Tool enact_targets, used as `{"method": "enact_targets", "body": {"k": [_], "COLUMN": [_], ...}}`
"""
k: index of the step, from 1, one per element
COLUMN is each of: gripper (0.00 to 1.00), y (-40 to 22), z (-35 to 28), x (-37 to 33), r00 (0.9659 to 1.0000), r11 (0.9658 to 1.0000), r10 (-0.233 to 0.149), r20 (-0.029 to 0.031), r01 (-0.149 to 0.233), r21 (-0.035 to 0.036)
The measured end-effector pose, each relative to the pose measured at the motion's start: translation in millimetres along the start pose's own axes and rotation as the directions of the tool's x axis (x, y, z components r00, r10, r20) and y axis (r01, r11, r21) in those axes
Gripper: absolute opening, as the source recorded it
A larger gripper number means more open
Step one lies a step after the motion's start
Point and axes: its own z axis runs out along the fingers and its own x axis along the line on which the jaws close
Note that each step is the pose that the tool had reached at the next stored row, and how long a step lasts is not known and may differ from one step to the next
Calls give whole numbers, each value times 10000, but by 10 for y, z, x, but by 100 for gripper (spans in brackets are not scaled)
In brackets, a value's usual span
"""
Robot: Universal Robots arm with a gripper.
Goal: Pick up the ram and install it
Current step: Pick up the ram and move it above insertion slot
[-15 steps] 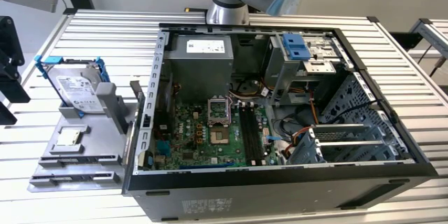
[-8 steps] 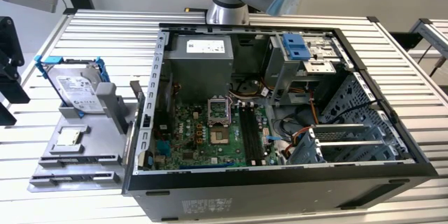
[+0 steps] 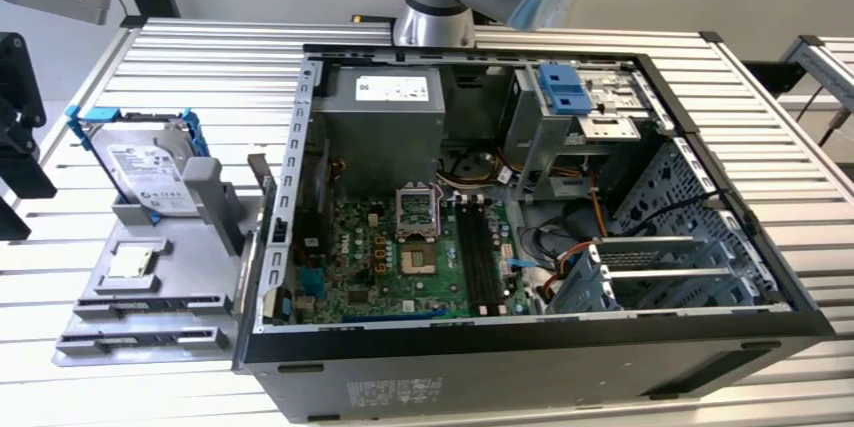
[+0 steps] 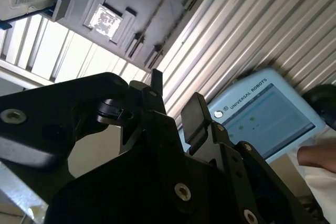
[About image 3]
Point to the hard disk in blue carrier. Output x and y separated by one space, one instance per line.
143 167

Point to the graphics card with silver bracket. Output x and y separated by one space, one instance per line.
263 182

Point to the CPU socket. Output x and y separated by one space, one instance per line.
419 259

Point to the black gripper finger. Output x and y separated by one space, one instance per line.
12 222
27 177

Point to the grey disk bay cage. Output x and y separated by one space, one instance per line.
640 259

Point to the blue drive bay latch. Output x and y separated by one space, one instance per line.
563 92

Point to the blue expansion slot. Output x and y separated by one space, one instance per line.
394 316

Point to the adjacent slatted metal table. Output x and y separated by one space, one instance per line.
834 62

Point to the black case fan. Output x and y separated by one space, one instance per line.
310 232

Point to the open black PC case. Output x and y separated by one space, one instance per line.
467 387

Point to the black bar with yellow tip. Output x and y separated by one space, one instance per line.
374 19

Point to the grey parts rack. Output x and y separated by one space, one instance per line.
187 257

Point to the green motherboard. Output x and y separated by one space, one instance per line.
360 297

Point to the black RAM slot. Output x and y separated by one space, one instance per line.
468 257
486 257
478 257
495 257

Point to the black table connector bracket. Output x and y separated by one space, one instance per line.
770 74

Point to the grey power supply unit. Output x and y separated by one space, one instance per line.
380 147

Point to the silver CPU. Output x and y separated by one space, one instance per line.
129 262

